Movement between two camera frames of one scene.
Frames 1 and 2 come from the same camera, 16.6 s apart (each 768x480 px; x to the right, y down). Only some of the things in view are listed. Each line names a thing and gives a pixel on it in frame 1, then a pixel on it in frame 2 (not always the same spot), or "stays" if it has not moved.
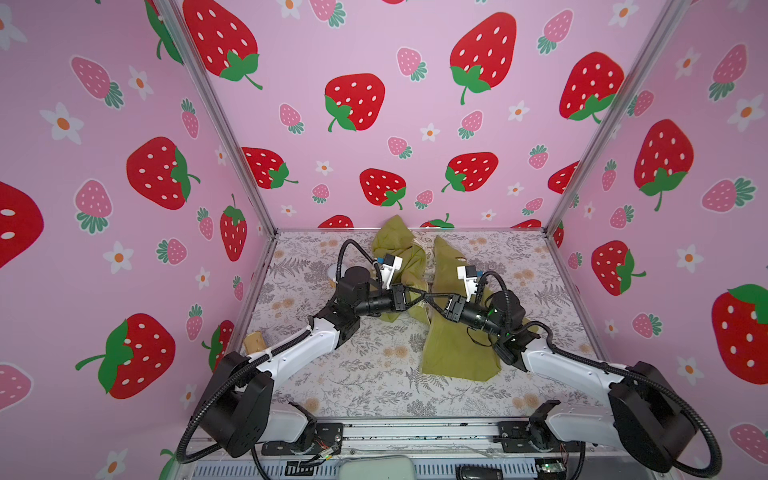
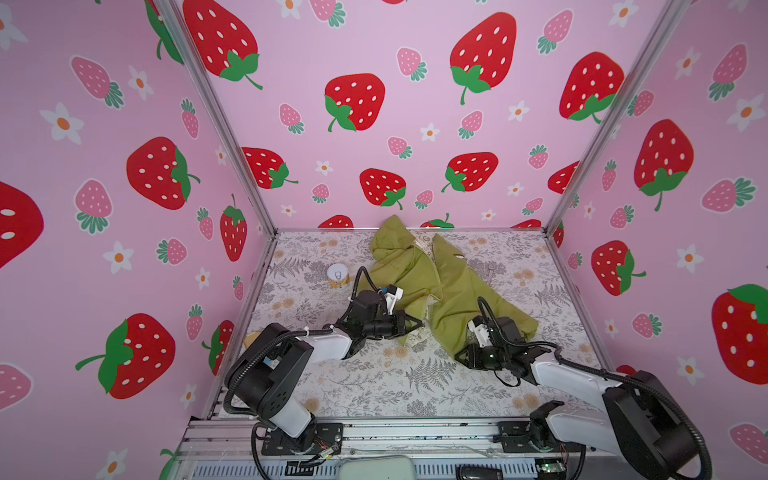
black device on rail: (479, 473) stays
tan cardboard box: (255, 342) stays
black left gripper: (395, 299) → (398, 327)
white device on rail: (376, 468) stays
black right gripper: (448, 313) → (470, 358)
